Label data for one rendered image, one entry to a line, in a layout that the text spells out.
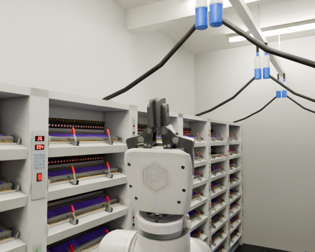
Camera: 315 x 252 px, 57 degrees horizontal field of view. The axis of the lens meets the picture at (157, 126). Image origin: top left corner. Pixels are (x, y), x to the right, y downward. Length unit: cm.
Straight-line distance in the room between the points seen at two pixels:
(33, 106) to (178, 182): 97
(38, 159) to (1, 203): 21
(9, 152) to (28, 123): 14
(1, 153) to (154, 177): 88
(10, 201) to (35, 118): 34
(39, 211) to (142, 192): 95
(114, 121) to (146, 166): 145
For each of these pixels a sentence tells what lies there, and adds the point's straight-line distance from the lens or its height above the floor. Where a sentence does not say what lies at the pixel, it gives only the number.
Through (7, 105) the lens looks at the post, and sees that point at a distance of 142.
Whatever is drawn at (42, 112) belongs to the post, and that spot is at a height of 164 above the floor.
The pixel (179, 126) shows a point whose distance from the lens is 243.
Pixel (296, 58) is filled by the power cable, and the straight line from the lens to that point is 134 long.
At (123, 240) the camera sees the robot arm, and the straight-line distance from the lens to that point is 51.
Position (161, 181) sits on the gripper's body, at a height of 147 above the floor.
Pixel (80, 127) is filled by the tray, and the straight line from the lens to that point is 173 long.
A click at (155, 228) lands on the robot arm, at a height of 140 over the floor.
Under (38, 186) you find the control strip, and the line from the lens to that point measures 133.
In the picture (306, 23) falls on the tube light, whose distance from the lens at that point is 400.
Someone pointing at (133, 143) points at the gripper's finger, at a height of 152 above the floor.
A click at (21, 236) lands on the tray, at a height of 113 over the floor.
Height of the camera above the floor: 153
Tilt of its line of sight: 2 degrees up
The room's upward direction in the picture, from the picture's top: straight up
